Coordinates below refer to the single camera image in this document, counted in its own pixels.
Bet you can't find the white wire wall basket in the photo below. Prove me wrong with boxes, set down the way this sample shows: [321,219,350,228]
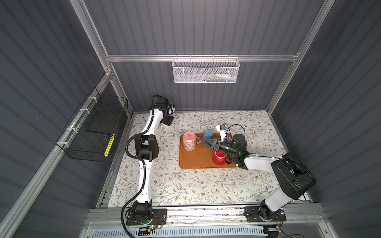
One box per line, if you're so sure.
[172,57,240,84]

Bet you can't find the blue dotted mug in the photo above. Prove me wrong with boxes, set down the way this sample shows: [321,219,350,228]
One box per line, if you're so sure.
[202,130,214,140]

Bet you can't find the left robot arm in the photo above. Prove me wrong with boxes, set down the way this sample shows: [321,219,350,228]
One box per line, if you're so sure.
[126,95,175,221]

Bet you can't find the orange plastic tray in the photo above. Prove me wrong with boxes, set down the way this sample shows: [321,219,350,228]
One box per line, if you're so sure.
[179,135,236,169]

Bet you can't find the purple mug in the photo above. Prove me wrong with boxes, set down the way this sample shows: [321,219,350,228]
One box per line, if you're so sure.
[223,136,233,144]

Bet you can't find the black wire wall basket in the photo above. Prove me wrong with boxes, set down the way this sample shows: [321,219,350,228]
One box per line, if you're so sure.
[56,89,129,162]

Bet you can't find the pens in white basket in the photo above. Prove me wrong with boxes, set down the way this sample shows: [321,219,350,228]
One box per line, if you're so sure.
[198,74,236,83]

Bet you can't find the red mug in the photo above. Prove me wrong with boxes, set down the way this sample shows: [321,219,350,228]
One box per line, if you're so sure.
[212,151,232,167]

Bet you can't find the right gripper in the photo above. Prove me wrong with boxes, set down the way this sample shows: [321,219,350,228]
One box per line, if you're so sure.
[203,138,239,158]

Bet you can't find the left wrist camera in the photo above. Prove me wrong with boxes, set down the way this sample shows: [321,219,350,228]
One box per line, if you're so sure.
[167,103,175,116]

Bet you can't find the pink ghost pattern mug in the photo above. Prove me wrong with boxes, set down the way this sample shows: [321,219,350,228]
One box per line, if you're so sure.
[183,131,202,151]

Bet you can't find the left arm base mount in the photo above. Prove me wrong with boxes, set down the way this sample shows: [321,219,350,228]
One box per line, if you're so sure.
[125,208,168,226]

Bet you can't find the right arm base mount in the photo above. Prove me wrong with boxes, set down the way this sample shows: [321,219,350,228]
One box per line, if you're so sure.
[243,206,287,222]

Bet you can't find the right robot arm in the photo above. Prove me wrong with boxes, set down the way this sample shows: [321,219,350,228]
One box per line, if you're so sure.
[202,134,317,222]

